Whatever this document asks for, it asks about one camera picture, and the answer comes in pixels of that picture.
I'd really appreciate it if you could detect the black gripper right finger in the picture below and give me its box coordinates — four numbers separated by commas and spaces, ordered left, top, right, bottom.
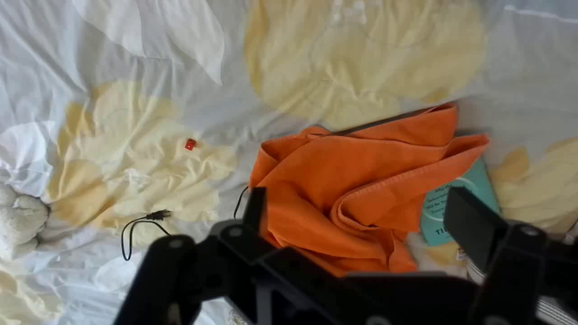
442, 186, 578, 325

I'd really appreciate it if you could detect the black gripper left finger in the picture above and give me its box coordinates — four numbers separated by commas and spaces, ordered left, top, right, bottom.
113, 186, 285, 325

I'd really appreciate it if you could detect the thin black cable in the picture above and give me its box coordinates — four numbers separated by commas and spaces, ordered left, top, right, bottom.
118, 185, 250, 262

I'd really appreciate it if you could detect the orange cloth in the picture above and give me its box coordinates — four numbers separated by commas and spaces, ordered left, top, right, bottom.
248, 103, 490, 278

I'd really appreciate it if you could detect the white plush toy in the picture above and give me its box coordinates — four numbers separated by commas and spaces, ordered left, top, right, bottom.
0, 179, 50, 260

